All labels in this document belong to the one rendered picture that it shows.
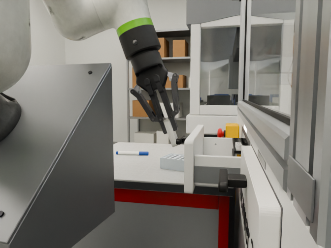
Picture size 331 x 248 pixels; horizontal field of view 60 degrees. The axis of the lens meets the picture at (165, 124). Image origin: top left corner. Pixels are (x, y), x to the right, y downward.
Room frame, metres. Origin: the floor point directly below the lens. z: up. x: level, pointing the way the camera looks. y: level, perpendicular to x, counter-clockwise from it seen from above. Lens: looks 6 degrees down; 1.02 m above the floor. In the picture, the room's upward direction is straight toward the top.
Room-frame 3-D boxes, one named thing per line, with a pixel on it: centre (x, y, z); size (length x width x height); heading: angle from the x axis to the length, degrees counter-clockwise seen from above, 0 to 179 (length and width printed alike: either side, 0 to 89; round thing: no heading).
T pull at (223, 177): (0.37, -0.09, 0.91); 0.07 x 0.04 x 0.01; 168
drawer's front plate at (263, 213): (0.37, -0.12, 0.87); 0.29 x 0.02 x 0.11; 168
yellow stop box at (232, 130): (1.00, -0.23, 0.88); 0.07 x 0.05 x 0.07; 168
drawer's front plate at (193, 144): (0.70, -0.08, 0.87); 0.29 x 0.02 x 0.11; 168
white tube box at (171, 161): (0.98, -0.06, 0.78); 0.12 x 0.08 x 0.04; 63
